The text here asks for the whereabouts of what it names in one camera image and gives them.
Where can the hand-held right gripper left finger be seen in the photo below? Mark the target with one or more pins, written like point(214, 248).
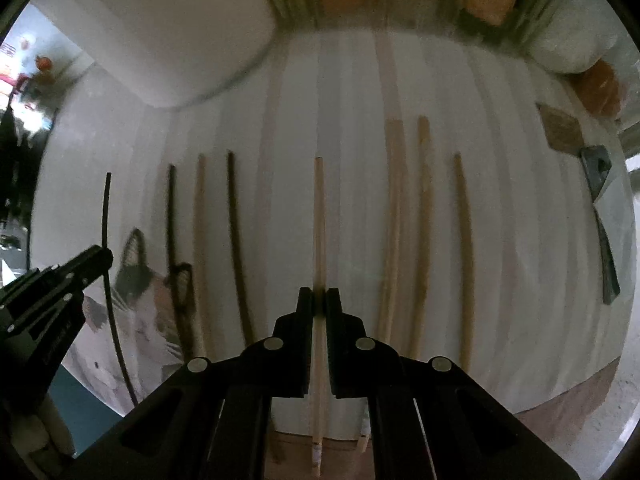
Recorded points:
point(302, 320)

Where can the small grey metal piece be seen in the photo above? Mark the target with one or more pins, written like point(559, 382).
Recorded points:
point(596, 165)

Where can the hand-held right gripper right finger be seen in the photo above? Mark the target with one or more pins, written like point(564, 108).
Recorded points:
point(336, 320)

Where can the orange persimmon decoration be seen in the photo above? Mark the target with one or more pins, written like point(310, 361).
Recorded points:
point(42, 63)

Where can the light wooden chopstick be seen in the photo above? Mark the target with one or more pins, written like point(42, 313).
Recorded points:
point(424, 185)
point(200, 240)
point(464, 240)
point(319, 220)
point(395, 185)

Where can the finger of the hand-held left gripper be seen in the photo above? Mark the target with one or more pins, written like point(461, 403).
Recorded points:
point(92, 260)

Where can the white paper sheet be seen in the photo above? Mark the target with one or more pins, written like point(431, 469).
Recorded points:
point(617, 220)

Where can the striped cat print mat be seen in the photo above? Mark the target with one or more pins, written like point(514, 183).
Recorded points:
point(525, 260)

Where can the dark brown chopstick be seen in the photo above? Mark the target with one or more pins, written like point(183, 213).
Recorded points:
point(171, 220)
point(235, 240)

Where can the thin black chopstick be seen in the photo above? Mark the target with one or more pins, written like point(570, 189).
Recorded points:
point(106, 210)

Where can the teal cabinet front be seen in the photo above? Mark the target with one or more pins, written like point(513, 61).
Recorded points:
point(87, 405)

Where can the clear plastic bag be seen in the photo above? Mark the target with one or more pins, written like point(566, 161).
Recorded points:
point(570, 25)

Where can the small brown card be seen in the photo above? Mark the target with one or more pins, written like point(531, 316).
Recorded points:
point(562, 127)

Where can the white chopstick holder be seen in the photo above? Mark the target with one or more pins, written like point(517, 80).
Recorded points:
point(175, 25)

